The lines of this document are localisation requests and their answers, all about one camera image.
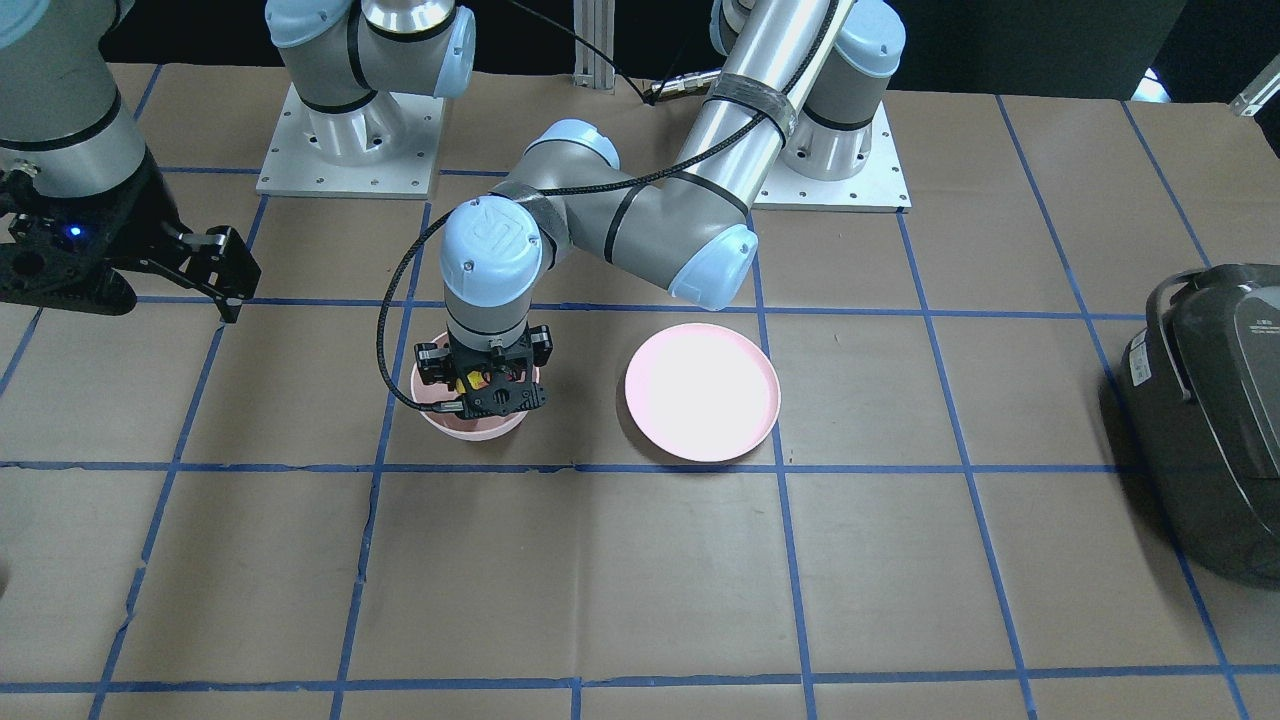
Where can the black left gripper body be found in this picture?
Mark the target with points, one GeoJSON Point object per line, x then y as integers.
{"type": "Point", "coordinates": [431, 361]}

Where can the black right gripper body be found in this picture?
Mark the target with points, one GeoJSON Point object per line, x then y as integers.
{"type": "Point", "coordinates": [148, 215]}

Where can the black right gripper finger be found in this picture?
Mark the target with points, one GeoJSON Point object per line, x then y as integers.
{"type": "Point", "coordinates": [217, 263]}

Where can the pink bowl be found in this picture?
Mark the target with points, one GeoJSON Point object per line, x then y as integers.
{"type": "Point", "coordinates": [442, 415]}

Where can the red yellow apple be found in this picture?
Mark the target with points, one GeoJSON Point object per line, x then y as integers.
{"type": "Point", "coordinates": [471, 381]}

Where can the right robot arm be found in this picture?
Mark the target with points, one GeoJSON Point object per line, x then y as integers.
{"type": "Point", "coordinates": [59, 91]}

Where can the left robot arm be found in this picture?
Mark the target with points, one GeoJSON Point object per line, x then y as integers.
{"type": "Point", "coordinates": [800, 84]}

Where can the pink plate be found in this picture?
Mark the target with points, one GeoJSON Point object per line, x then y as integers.
{"type": "Point", "coordinates": [702, 392]}

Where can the dark grey rice cooker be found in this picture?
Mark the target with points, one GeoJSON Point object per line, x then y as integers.
{"type": "Point", "coordinates": [1201, 382]}

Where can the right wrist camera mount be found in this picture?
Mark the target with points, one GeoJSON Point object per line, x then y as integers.
{"type": "Point", "coordinates": [58, 255]}

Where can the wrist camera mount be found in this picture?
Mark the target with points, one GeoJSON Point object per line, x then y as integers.
{"type": "Point", "coordinates": [502, 396]}
{"type": "Point", "coordinates": [58, 255]}

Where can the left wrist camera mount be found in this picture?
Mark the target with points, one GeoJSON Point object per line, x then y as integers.
{"type": "Point", "coordinates": [502, 396]}

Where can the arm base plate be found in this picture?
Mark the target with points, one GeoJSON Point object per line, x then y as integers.
{"type": "Point", "coordinates": [388, 149]}
{"type": "Point", "coordinates": [879, 186]}

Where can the aluminium frame post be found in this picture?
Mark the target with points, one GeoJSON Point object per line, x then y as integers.
{"type": "Point", "coordinates": [593, 25]}

